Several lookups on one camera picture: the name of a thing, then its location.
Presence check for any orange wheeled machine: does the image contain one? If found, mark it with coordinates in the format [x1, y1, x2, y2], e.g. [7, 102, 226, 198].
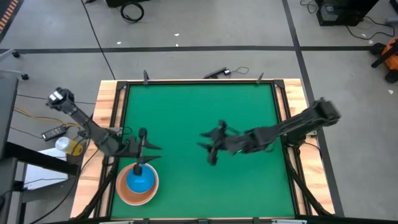
[369, 36, 398, 84]

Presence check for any green table mat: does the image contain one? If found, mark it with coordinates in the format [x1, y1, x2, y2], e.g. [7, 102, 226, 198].
[110, 83, 295, 218]

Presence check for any black cable on floor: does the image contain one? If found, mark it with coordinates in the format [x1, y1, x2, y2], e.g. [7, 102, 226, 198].
[345, 15, 393, 41]

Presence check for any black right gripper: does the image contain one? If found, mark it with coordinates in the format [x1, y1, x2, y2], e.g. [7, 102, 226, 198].
[196, 119, 250, 167]

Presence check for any bottle with yellow liquid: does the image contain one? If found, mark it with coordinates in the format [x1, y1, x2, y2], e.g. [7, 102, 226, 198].
[55, 136, 83, 157]

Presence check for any white sheet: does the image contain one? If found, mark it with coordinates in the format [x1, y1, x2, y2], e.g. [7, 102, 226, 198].
[23, 147, 70, 191]

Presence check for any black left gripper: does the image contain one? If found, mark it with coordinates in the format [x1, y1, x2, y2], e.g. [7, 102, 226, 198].
[121, 127, 163, 177]

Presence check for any orange black striped mat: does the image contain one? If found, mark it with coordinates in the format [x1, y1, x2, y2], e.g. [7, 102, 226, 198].
[0, 0, 21, 32]

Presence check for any translucent dark blue bowl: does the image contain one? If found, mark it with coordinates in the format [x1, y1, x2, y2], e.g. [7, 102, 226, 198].
[126, 171, 156, 195]

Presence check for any black table frame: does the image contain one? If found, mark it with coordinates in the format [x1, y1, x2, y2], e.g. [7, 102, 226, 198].
[93, 79, 312, 224]

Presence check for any black power adapter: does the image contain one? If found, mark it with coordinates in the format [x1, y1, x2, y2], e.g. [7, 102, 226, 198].
[41, 124, 70, 142]

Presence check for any coiled black cable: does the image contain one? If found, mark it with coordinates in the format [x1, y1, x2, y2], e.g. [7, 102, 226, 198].
[120, 1, 145, 24]

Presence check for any yellow cable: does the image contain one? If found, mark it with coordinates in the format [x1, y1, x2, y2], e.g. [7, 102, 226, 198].
[13, 106, 82, 129]

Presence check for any black cable sleeve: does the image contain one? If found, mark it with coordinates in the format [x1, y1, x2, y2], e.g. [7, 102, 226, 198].
[73, 154, 121, 222]
[285, 146, 333, 218]

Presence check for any long black floor cable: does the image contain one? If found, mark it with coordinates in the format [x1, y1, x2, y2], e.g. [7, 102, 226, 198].
[81, 0, 116, 80]

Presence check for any black power strip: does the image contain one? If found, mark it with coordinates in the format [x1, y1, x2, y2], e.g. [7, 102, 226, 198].
[203, 66, 231, 80]

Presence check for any black equipment box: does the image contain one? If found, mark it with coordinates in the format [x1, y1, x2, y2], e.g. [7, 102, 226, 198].
[315, 0, 381, 27]

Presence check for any chair base with casters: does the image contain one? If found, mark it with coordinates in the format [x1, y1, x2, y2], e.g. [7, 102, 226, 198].
[0, 48, 30, 82]

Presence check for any thin black cable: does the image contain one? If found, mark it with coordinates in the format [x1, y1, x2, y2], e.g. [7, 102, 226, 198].
[28, 145, 103, 224]

